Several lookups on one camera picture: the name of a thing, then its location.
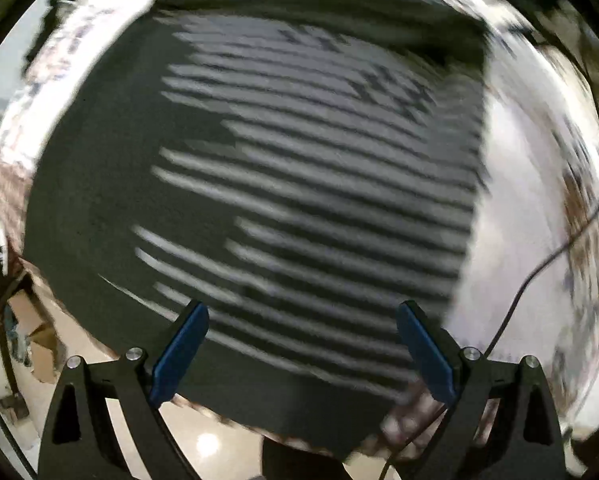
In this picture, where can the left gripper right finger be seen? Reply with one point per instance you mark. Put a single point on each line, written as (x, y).
(500, 421)

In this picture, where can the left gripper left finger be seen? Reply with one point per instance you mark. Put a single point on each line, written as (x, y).
(79, 440)

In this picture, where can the black striped sweater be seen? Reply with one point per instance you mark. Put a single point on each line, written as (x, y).
(301, 167)

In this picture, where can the floral bed blanket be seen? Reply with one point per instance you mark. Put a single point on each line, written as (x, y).
(530, 280)

